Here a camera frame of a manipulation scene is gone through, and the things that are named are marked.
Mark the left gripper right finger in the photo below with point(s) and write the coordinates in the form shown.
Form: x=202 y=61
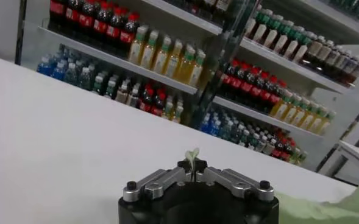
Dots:
x=234 y=182

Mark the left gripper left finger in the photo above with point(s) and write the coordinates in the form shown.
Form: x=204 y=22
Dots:
x=161 y=182

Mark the light green shirt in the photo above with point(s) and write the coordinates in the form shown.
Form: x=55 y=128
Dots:
x=334 y=210

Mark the small clear green bottle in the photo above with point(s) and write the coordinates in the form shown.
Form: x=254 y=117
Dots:
x=236 y=135
x=70 y=76
x=84 y=80
x=225 y=132

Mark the small cola bottle red cap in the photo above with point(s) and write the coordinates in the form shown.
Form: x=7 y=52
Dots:
x=277 y=151
x=287 y=155
x=145 y=103
x=158 y=107

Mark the small blue water bottle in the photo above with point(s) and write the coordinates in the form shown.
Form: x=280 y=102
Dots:
x=58 y=73
x=214 y=129
x=205 y=124
x=44 y=68

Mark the small yellow tea bottle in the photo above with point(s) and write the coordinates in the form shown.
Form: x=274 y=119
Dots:
x=302 y=158
x=177 y=115
x=295 y=156
x=168 y=111

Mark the beverage display cooler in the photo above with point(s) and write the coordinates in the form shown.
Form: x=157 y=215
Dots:
x=106 y=56
x=289 y=65

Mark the dark bottle green cap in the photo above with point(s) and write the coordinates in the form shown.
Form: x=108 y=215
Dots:
x=281 y=44
x=261 y=32
x=301 y=53
x=251 y=27
x=291 y=48
x=271 y=38

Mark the dark bottle beige label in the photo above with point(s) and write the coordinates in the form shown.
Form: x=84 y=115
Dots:
x=323 y=54
x=313 y=50

